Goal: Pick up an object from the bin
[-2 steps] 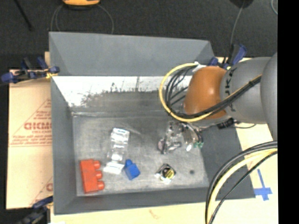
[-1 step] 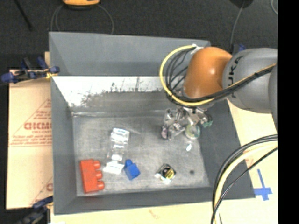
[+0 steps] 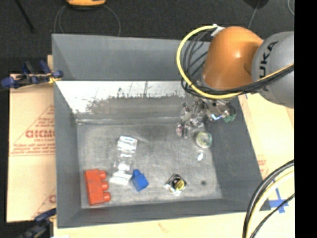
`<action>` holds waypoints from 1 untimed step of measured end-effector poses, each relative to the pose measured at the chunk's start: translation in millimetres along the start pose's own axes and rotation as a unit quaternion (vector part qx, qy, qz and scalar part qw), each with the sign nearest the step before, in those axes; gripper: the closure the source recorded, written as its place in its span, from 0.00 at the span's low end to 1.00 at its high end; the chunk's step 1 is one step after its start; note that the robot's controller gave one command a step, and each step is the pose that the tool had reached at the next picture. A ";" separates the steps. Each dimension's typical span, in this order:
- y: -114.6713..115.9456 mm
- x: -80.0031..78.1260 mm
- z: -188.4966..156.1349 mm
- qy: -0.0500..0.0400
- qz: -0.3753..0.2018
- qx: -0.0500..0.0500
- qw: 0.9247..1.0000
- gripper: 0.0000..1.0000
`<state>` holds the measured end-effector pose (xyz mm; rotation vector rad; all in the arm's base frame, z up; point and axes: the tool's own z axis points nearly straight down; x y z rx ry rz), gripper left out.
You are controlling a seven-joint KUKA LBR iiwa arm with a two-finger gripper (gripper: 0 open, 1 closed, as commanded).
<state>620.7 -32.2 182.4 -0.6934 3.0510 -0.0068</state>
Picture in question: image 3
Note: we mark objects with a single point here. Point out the red toy building block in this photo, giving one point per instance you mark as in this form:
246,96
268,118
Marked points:
95,187

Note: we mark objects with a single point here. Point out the clear green-tinted glass jar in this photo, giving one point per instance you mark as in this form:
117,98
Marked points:
204,139

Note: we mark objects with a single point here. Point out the small clear oval piece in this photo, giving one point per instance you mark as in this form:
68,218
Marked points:
200,156

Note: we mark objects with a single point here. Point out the black and yellow tape measure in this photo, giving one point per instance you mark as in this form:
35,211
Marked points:
175,183

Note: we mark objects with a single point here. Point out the blue toy building block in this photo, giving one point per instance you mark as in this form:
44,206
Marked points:
139,180

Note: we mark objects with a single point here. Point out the brown cardboard board, red print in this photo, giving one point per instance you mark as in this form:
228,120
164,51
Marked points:
31,142

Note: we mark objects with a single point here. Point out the grey metal bin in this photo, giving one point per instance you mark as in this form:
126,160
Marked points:
158,142

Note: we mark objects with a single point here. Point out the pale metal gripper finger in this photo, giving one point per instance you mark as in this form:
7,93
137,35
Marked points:
188,110
189,129

